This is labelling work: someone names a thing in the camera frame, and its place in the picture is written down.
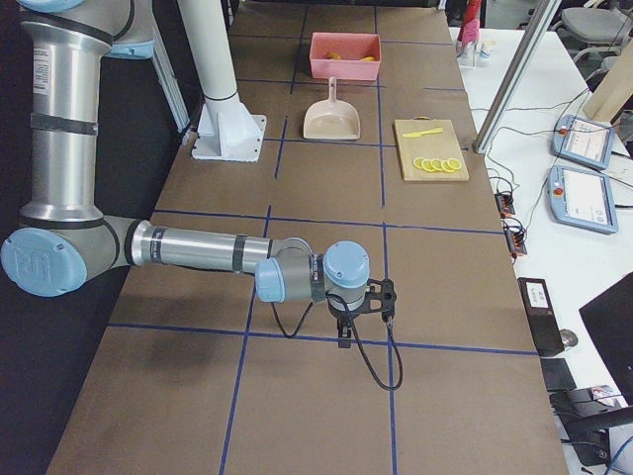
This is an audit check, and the yellow-green plastic knife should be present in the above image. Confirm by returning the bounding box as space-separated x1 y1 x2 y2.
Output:
402 127 444 139

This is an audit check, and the aluminium frame post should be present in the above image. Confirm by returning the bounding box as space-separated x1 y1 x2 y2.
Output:
473 0 561 154

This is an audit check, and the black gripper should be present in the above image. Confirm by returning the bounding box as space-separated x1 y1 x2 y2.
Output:
326 278 397 348

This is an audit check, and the lemon slice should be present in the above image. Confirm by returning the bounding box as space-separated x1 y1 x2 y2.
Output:
446 158 462 171

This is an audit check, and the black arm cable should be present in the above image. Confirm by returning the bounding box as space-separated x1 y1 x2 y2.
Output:
270 291 405 391

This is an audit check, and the white paper cup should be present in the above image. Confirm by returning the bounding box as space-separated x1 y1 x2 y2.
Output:
479 39 497 61

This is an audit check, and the black monitor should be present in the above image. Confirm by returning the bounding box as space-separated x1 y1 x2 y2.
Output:
580 273 633 404

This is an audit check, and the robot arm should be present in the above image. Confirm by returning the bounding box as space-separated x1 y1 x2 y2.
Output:
1 1 177 361

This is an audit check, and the orange black adapter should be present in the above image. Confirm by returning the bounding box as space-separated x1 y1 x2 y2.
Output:
495 191 515 218
503 225 527 258

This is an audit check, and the teach pendant tablet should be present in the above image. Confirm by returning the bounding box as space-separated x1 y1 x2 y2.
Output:
552 115 615 170
547 165 619 235

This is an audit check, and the beige plastic dustpan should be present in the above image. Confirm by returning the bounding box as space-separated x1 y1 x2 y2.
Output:
303 76 361 141

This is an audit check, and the yellow lemon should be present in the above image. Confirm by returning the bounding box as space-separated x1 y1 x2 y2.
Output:
325 51 342 60

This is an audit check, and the grey office chair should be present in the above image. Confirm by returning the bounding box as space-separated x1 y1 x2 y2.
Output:
551 7 632 63

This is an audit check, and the black power box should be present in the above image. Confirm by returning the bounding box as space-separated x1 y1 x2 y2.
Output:
517 277 564 357

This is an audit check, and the pink plastic bin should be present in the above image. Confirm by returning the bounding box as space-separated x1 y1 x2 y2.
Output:
310 32 382 81

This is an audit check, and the bamboo cutting board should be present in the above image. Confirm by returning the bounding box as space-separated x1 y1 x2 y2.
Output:
394 119 470 183

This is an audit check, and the pink rolled towel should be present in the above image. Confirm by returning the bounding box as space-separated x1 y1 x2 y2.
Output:
457 0 482 47

